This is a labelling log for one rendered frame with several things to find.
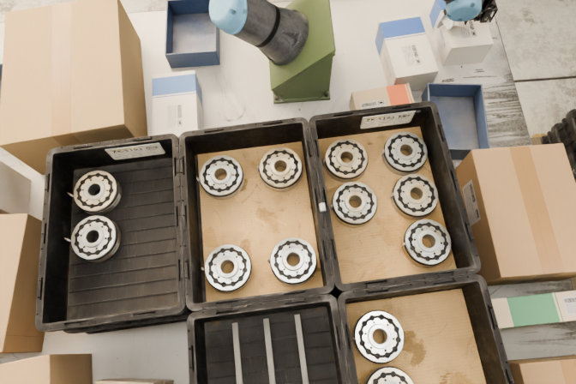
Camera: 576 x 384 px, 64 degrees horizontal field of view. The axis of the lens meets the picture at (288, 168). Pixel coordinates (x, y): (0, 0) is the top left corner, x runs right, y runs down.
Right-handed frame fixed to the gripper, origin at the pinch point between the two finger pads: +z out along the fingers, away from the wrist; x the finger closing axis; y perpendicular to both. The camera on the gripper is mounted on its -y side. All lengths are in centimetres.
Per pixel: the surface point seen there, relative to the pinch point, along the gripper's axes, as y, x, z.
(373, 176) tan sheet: 47, -35, -7
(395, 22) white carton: -0.3, -19.8, -2.7
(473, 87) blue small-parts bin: 21.2, -1.2, 0.9
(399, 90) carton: 21.0, -22.4, -1.2
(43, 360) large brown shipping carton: 81, -107, -14
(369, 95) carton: 21.7, -30.8, -1.2
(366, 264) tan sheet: 68, -39, -7
